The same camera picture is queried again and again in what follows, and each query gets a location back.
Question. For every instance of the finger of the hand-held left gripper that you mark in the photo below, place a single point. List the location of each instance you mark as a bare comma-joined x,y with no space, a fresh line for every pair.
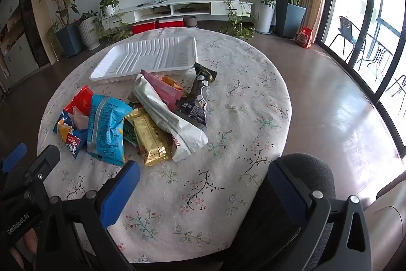
12,157
46,163

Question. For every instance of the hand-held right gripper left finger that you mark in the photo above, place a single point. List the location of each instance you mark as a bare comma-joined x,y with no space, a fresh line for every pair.
120,194

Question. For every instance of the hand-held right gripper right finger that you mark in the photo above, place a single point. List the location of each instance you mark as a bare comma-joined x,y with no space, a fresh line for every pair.
285,194

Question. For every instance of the blue cake snack packet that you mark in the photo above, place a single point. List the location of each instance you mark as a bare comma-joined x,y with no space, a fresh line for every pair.
71,144

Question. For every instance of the pale pink snack packet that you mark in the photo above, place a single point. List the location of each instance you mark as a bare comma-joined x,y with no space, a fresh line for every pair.
81,121

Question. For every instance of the green snack packet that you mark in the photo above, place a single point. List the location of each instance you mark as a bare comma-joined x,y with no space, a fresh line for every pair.
130,136

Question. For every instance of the gold snack packet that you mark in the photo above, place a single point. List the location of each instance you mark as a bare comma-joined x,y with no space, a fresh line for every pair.
150,140

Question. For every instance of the light blue snack packet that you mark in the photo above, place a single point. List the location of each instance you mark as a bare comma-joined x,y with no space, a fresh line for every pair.
104,128

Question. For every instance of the large red snack packet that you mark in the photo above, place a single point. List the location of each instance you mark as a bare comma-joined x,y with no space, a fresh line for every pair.
83,101

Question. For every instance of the red and white snack packet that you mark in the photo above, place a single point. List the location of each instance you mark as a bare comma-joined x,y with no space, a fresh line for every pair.
176,141

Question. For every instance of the long white snack packet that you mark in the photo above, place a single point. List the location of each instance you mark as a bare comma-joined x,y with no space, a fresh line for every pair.
165,114

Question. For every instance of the orange snack packet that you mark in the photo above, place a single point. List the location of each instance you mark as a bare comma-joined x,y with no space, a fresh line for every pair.
173,84

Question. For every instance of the black snack packet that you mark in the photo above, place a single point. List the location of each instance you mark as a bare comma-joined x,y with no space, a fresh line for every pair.
198,99

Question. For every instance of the white plastic tray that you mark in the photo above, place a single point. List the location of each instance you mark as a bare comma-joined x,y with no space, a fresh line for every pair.
142,55

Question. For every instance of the person's left hand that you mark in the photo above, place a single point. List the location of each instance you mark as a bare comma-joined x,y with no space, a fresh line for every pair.
29,242

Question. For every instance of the black mesh chair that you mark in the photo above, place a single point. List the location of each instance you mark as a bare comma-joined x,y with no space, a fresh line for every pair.
304,172

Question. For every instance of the round floral tablecloth table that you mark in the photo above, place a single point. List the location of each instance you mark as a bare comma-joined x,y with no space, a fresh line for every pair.
222,137

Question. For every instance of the beige upholstered seat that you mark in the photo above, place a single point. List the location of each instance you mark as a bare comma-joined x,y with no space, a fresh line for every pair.
388,233

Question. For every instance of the tall tree plant blue pot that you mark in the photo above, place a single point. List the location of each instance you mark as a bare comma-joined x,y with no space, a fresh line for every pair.
68,39

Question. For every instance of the plant in white ribbed pot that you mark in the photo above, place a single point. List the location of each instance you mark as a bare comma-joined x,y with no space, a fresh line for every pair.
88,34

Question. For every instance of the red bag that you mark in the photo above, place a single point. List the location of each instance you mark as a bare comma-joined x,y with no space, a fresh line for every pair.
305,37

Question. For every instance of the black balcony chair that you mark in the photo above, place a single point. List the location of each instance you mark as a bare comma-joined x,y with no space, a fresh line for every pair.
400,85
345,26

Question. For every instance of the balcony table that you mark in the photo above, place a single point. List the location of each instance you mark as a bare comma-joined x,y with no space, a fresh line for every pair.
379,48

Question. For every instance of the red storage box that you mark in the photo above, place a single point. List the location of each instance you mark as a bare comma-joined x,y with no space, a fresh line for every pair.
171,23

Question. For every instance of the bushy plant tall white pot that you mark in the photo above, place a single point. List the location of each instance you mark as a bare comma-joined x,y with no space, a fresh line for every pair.
265,15

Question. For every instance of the brown empty flowerpot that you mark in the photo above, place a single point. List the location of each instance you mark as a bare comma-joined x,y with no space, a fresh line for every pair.
191,21

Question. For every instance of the black set-top box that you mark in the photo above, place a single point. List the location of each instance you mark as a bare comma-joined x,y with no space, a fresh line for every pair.
185,9

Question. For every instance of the white TV cabinet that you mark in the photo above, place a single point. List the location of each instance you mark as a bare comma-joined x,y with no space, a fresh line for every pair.
222,8

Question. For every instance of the glass sliding door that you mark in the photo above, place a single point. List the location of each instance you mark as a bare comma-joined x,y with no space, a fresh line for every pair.
372,4

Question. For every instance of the wooden wall cabinet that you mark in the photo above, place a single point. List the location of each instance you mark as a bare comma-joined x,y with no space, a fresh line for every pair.
28,36

